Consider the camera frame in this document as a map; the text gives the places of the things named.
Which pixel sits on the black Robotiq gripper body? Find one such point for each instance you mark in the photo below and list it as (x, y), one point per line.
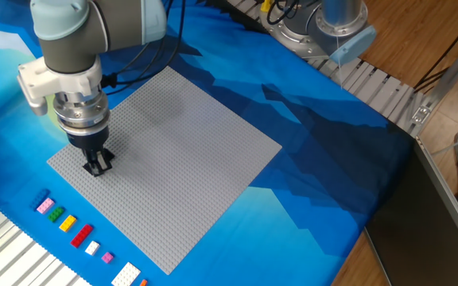
(90, 141)

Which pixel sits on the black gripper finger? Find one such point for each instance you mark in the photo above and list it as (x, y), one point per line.
(91, 163)
(105, 159)

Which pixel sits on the black Lego plate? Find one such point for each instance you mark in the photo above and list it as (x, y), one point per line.
(88, 168)

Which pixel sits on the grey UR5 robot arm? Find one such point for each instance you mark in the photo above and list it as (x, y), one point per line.
(74, 39)

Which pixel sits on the blue Lego brick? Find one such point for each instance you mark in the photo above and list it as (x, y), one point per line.
(40, 198)

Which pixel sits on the green Lego brick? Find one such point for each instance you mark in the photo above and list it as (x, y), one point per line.
(56, 214)

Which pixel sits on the pink Lego brick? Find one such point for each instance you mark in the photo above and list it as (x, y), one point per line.
(45, 205)

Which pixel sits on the yellow Lego brick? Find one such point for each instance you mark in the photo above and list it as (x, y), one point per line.
(67, 223)

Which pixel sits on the red Lego brick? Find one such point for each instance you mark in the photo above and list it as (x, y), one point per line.
(81, 236)

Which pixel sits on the large grey Lego baseplate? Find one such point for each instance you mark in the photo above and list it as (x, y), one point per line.
(181, 171)

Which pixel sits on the small white Lego brick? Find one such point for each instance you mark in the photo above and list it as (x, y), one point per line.
(92, 248)

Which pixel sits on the small magenta Lego brick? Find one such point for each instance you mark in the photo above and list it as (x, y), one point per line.
(107, 257)

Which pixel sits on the large white Lego plate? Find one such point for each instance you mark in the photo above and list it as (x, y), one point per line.
(125, 275)

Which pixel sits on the orange Lego brick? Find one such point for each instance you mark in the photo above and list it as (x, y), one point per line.
(143, 283)

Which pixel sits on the blue mountain print cloth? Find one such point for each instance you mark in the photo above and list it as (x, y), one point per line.
(292, 178)

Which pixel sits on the yellow plastic piece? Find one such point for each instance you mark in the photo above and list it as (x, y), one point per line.
(266, 5)

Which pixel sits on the black flat panel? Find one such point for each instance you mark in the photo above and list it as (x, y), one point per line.
(420, 222)

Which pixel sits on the aluminium beam with corner bracket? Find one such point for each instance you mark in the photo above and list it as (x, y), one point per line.
(451, 73)

